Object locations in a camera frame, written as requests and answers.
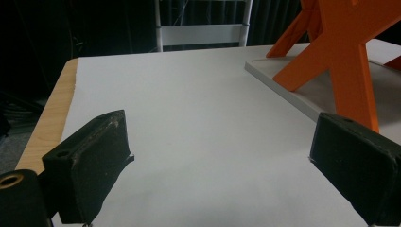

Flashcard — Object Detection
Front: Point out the orange shoe rack grey base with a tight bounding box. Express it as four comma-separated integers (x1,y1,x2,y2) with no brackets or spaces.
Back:
245,0,401,146

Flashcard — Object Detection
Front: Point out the white table cover sheet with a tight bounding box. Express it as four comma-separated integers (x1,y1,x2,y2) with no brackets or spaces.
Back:
51,39,401,227

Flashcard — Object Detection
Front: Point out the dark curtain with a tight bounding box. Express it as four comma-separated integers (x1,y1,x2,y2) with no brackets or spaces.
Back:
0,0,310,105

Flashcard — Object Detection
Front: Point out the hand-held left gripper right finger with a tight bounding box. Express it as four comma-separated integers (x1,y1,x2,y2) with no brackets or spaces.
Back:
308,112,401,227

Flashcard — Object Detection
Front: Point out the white metal frame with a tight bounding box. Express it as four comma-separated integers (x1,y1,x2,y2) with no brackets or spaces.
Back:
154,0,253,53

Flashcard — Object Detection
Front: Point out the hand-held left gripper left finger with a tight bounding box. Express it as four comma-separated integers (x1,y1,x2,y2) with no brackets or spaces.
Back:
42,109,135,225

